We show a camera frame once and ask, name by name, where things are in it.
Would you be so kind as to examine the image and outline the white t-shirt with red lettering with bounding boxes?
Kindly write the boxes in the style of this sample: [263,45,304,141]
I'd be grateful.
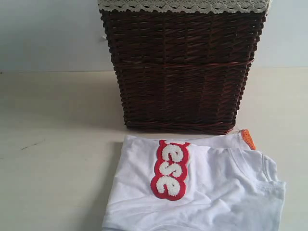
[102,129,285,231]

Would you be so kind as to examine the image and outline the dark brown wicker basket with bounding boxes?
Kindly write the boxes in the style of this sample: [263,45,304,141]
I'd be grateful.
[100,10,266,135]

